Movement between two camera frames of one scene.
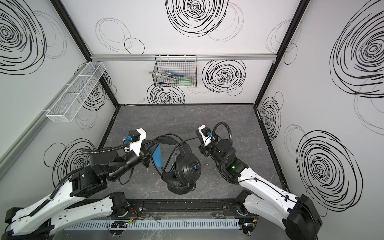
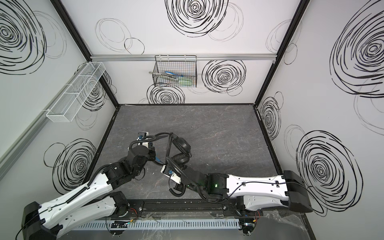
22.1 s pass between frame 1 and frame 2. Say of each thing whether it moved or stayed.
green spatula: stayed
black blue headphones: moved
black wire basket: stayed
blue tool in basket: stayed
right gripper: moved
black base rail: stayed
